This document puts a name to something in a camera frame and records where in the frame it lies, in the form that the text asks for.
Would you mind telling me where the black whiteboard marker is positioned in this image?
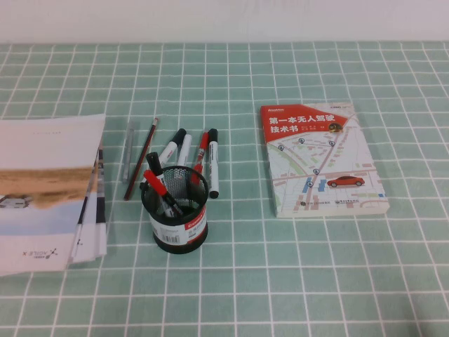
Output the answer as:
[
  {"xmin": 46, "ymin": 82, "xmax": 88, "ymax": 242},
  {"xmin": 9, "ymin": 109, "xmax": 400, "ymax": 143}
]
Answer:
[
  {"xmin": 159, "ymin": 128, "xmax": 187, "ymax": 168},
  {"xmin": 207, "ymin": 128, "xmax": 221, "ymax": 199},
  {"xmin": 175, "ymin": 133, "xmax": 193, "ymax": 168},
  {"xmin": 146, "ymin": 151, "xmax": 176, "ymax": 217}
]

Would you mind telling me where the black mesh pen holder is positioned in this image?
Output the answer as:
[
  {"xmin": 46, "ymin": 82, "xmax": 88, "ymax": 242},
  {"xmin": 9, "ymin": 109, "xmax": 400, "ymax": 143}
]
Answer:
[{"xmin": 140, "ymin": 166, "xmax": 210, "ymax": 254}]

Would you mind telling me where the red whiteboard marker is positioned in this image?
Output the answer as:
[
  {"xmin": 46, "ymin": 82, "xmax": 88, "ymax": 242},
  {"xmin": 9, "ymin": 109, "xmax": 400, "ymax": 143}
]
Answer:
[
  {"xmin": 191, "ymin": 131, "xmax": 210, "ymax": 187},
  {"xmin": 143, "ymin": 170, "xmax": 184, "ymax": 216}
]

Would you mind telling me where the red and black pencil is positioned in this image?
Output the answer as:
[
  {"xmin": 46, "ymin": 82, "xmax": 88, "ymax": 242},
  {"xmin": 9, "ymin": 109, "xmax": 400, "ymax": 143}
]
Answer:
[{"xmin": 123, "ymin": 117, "xmax": 160, "ymax": 201}]

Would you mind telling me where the book with map cover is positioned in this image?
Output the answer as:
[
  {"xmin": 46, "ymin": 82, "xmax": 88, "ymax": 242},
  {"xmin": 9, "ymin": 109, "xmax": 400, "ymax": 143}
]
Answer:
[{"xmin": 260, "ymin": 102, "xmax": 390, "ymax": 219}]

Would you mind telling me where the brochure with dark photo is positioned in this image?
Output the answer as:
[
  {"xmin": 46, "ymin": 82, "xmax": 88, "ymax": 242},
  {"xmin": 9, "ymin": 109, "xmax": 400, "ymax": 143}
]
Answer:
[{"xmin": 76, "ymin": 140, "xmax": 107, "ymax": 225}]

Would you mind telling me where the white brochure with small logo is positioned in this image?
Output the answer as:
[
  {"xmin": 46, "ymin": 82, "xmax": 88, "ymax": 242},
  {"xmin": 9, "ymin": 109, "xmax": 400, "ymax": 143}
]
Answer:
[{"xmin": 68, "ymin": 220, "xmax": 108, "ymax": 264}]

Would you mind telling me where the stack of magazines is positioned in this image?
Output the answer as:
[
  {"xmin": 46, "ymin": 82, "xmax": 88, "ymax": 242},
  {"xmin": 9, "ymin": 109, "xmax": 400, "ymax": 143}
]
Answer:
[{"xmin": 0, "ymin": 112, "xmax": 107, "ymax": 277}]

